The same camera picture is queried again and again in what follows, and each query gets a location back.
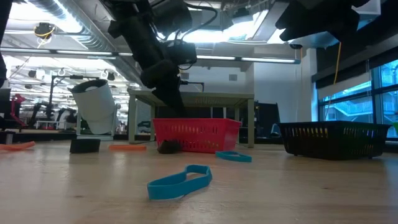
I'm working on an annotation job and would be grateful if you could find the long ceiling light bar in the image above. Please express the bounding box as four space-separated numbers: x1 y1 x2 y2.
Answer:
0 46 302 65

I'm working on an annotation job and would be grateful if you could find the orange rubber band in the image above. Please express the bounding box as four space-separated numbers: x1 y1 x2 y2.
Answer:
108 144 147 152
0 141 36 152

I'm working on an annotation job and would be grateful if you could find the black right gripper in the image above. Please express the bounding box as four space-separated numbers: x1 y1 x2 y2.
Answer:
275 0 371 42

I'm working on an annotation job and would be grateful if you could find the wide black rubber band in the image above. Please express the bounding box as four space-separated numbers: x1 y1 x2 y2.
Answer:
157 139 183 155

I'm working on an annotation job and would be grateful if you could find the red plastic basket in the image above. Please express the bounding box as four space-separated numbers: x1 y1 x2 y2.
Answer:
152 117 243 154

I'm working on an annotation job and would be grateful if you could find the black camera rig frame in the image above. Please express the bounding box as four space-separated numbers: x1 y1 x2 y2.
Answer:
180 80 205 93

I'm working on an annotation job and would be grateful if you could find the black plastic basket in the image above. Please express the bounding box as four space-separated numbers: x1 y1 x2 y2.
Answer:
277 120 392 161

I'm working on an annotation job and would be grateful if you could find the black rectangular block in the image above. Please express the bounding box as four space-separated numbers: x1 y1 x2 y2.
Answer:
69 138 101 154

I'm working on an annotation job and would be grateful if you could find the pale green perforated metal shelf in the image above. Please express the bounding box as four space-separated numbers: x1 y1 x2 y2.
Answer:
127 89 256 149

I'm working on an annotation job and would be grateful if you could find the black ceiling device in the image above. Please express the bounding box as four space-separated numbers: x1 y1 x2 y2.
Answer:
33 22 57 49

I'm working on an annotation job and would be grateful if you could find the red metal stand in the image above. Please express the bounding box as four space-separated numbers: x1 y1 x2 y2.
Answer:
9 93 28 128

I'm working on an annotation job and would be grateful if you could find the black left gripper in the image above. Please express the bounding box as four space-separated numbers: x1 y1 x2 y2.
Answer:
139 58 187 119

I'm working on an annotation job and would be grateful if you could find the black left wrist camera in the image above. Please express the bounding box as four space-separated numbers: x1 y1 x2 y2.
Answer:
161 39 198 67

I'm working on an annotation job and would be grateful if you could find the yellow hanging cable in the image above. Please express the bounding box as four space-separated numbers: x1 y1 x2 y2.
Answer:
331 42 343 85

